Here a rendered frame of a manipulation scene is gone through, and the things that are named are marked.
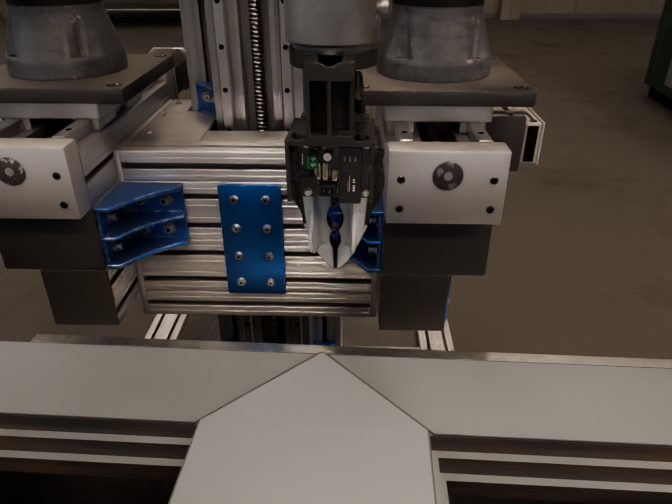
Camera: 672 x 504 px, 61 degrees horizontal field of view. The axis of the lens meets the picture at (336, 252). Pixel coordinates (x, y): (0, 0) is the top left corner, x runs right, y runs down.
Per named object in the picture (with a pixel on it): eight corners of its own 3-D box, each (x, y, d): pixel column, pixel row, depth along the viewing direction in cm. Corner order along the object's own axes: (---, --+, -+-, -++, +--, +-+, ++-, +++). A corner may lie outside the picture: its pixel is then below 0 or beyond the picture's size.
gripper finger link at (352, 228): (332, 292, 53) (331, 201, 48) (336, 260, 58) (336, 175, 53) (365, 293, 53) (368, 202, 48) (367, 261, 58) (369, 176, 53)
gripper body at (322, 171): (283, 209, 47) (275, 57, 41) (296, 171, 55) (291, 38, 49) (376, 211, 47) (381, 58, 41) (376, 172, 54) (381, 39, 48)
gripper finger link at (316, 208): (298, 291, 53) (295, 200, 48) (305, 259, 58) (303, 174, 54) (332, 292, 53) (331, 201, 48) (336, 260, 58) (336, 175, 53)
